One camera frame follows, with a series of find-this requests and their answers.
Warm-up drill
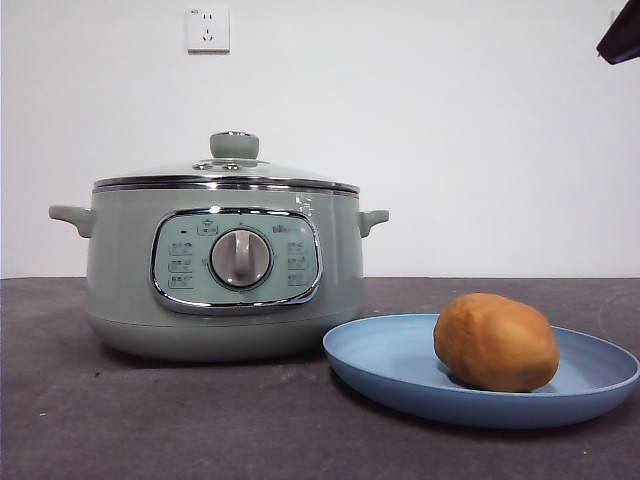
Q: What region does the brown potato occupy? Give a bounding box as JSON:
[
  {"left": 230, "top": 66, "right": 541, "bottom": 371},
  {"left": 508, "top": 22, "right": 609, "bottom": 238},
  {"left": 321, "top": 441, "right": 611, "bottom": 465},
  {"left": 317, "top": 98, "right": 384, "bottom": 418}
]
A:
[{"left": 432, "top": 292, "right": 561, "bottom": 394}]

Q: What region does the glass lid with green knob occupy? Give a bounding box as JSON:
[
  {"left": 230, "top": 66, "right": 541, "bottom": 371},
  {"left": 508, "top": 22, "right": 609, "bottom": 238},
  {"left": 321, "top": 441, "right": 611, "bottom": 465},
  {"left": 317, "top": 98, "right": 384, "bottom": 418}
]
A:
[{"left": 92, "top": 130, "right": 361, "bottom": 196}]

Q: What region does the blue round plate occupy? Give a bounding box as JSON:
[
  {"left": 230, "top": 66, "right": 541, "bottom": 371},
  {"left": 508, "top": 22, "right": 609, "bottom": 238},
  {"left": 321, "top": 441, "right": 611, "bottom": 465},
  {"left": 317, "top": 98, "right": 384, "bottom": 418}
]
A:
[{"left": 321, "top": 312, "right": 640, "bottom": 430}]

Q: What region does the pale green electric steamer pot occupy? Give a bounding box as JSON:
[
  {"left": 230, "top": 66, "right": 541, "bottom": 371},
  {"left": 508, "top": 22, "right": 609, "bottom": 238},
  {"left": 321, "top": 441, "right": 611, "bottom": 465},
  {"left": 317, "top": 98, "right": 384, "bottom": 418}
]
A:
[{"left": 48, "top": 187, "right": 390, "bottom": 363}]

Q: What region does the white wall socket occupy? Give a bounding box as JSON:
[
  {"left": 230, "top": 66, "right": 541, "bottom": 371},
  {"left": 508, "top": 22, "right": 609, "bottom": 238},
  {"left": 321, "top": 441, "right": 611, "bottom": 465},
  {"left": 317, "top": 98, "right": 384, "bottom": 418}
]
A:
[{"left": 186, "top": 6, "right": 232, "bottom": 55}]

